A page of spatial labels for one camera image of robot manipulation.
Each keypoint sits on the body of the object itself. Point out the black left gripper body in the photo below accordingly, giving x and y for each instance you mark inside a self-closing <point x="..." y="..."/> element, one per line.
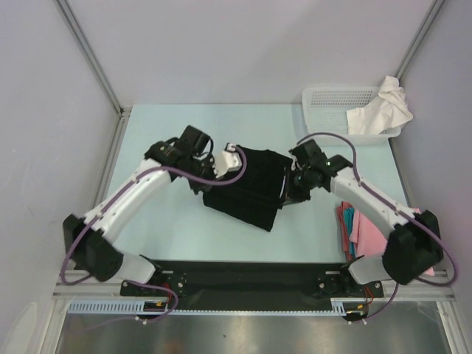
<point x="203" y="167"/>

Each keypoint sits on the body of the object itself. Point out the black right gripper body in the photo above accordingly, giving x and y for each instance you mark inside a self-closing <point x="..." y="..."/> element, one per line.
<point x="299" y="185"/>

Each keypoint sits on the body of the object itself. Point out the black t shirt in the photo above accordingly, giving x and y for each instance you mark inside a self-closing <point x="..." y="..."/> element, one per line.
<point x="257" y="196"/>

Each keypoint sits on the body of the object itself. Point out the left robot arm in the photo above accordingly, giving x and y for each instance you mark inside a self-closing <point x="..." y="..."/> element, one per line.
<point x="90" y="239"/>

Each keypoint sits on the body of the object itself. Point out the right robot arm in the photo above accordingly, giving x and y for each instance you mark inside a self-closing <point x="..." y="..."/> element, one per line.
<point x="412" y="243"/>

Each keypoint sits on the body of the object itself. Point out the red folded t shirt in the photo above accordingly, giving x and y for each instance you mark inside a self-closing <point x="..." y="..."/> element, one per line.
<point x="345" y="242"/>

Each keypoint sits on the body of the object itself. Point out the teal folded t shirt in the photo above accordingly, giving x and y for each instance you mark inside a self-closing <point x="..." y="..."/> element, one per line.
<point x="350" y="220"/>

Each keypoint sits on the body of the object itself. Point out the white plastic basket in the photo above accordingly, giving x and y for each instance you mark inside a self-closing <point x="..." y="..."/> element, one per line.
<point x="325" y="110"/>

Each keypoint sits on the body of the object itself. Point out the pink folded t shirt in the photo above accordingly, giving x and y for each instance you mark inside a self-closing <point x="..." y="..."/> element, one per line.
<point x="365" y="237"/>

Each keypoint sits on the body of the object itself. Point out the white t shirt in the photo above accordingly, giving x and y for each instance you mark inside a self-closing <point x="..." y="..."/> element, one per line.
<point x="389" y="109"/>

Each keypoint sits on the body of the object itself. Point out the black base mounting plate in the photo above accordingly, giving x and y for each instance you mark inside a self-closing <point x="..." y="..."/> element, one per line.
<point x="211" y="300"/>

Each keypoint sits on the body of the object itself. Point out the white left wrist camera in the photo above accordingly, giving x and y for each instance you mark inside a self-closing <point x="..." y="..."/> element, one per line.
<point x="230" y="159"/>

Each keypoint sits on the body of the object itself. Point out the aluminium frame rail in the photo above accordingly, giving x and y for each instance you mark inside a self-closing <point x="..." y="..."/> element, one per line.
<point x="324" y="284"/>

